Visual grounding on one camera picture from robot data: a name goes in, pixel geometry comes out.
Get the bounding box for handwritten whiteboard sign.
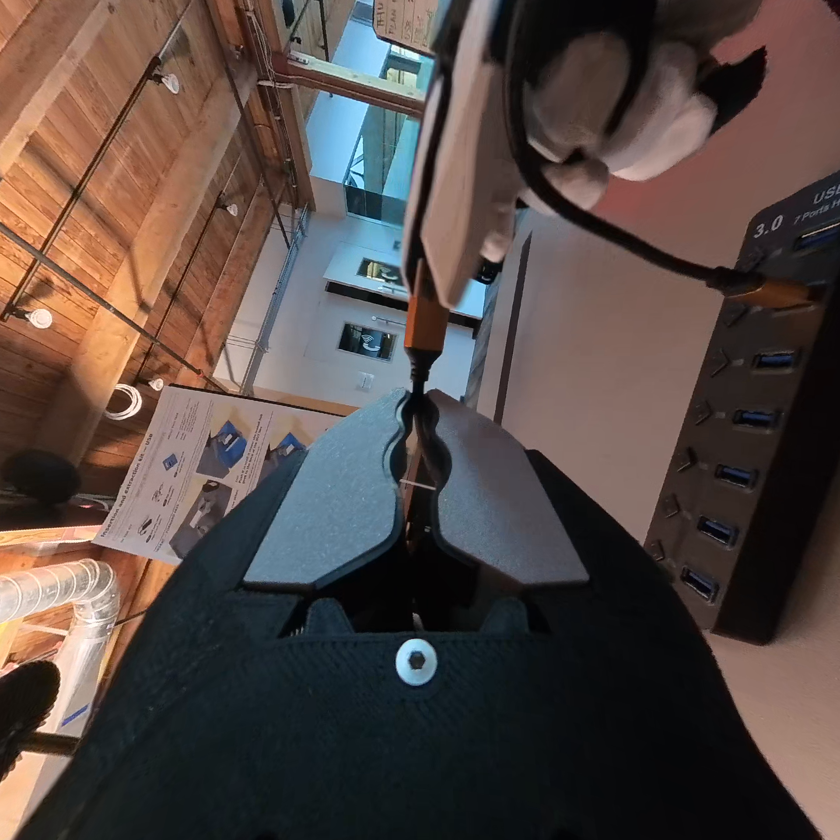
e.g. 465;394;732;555
373;0;450;52

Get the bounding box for silver ventilation duct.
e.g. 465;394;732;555
0;558;122;742

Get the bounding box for black round-head stand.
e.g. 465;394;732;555
0;449;83;508

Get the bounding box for black cable orange plugs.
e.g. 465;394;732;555
402;0;831;500

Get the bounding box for black usb hub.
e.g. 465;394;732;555
643;169;840;647

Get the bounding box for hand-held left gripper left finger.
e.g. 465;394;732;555
241;387;409;589

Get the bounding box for instruction poster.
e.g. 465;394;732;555
92;384;349;565

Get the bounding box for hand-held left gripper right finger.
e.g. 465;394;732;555
423;390;590;587

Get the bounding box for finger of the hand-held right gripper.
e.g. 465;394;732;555
400;0;529;311

